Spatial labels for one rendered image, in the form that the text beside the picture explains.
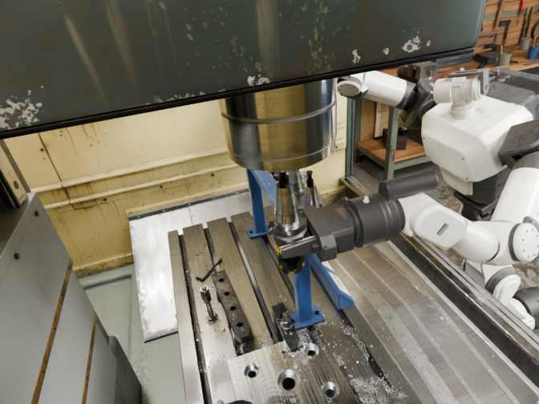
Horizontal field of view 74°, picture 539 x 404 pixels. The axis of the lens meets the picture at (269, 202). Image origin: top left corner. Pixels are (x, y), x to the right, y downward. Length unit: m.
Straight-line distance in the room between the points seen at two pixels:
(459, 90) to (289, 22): 0.79
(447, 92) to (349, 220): 0.59
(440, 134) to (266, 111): 0.80
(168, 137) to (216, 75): 1.22
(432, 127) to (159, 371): 1.19
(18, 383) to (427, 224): 0.65
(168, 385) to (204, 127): 0.98
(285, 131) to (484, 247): 0.50
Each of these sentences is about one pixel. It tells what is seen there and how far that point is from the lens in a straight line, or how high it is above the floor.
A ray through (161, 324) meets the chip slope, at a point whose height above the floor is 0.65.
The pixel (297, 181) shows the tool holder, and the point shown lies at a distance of 0.94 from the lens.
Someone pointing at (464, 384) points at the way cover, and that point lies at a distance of 1.21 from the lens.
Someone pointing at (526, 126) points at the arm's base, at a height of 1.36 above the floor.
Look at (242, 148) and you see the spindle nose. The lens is 0.46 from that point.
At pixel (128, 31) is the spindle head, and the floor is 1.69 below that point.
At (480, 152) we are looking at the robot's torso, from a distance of 1.09.
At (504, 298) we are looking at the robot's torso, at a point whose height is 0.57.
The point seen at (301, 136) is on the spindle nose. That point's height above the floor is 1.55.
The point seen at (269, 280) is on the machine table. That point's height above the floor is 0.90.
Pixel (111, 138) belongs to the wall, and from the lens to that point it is 1.57.
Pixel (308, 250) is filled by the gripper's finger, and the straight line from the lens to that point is 0.60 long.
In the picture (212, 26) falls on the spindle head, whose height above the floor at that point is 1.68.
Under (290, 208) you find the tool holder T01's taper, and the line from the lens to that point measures 0.56.
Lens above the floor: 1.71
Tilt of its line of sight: 32 degrees down
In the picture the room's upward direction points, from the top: 7 degrees counter-clockwise
